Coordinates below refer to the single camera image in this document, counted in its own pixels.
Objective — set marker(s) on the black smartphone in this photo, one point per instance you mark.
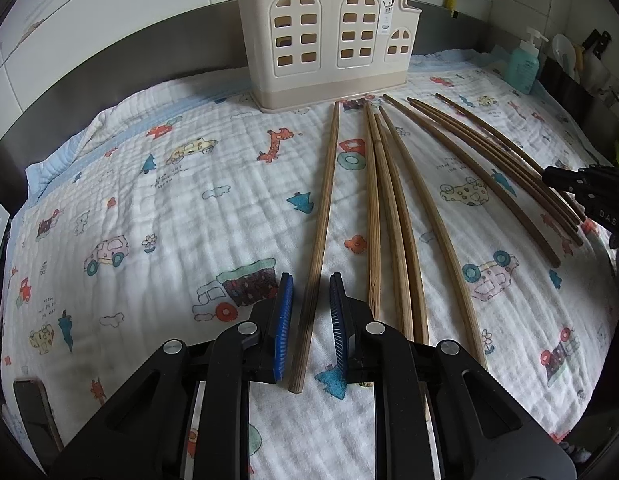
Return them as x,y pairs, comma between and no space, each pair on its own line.
38,421

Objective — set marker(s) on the beige plastic utensil holder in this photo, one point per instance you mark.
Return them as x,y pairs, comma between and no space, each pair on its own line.
301,52

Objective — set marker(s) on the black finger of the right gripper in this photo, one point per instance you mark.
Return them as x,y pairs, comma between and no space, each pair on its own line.
595,188

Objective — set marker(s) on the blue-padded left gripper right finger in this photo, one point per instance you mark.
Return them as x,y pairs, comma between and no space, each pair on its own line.
371,351

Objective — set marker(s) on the black-handled knife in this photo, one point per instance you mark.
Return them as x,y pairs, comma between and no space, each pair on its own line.
597,42

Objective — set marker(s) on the printed white muslin cloth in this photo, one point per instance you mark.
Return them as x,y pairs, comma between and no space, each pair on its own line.
176,210

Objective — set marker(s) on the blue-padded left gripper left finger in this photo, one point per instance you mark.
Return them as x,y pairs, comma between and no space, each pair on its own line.
251,351

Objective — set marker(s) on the light wooden chopstick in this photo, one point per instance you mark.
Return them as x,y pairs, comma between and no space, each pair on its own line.
468,315
373,215
399,262
309,306
420,317

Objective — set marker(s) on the teal soap dispenser bottle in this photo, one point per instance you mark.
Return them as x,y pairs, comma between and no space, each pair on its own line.
523,65

